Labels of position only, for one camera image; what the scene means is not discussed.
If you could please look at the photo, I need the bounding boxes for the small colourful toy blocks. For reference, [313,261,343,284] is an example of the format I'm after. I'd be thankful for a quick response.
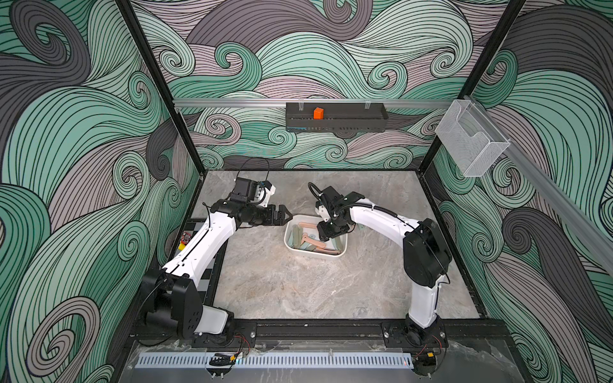
[178,231,193,252]

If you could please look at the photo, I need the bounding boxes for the clear plastic wall bin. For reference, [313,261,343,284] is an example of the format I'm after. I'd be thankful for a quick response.
[435,100,510,178]

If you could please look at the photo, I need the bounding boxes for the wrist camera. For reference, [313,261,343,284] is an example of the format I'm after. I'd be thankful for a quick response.
[229,177,276,207]
[307,182,365,221]

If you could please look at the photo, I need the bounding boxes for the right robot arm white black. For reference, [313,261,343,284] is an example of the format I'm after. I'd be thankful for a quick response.
[308,183,453,348]

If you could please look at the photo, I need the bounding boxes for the aluminium rail wall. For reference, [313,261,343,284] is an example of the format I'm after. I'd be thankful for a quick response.
[173,97,453,109]
[504,141,612,275]

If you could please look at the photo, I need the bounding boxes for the orange cube on shelf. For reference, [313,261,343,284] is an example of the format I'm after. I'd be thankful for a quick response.
[313,108,324,120]

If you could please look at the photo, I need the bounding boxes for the aluminium rail back wall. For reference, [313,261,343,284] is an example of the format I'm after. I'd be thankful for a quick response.
[173,97,453,109]

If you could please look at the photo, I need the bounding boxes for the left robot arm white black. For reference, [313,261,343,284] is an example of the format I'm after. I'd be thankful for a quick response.
[140,199,293,339]

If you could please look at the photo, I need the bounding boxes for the pink folding knife top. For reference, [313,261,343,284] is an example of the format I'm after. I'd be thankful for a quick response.
[299,242,341,255]

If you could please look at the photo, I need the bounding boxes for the aluminium rail right wall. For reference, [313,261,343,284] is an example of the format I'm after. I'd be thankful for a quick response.
[504,141,612,275]

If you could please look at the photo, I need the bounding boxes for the checkerboard mat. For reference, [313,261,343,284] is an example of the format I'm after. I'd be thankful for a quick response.
[162,214,236,306]

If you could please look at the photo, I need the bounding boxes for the white slotted cable duct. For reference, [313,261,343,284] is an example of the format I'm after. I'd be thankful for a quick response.
[135,351,413,370]

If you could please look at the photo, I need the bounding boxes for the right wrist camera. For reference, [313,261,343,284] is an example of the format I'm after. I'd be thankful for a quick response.
[307,182,365,221]

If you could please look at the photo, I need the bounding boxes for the black wall shelf tray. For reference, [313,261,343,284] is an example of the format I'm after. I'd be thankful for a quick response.
[285,103,390,137]

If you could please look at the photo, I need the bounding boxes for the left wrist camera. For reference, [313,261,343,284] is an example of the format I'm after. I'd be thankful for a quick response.
[229,177,276,207]

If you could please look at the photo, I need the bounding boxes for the white storage box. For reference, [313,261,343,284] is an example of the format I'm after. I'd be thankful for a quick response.
[284,215,348,259]

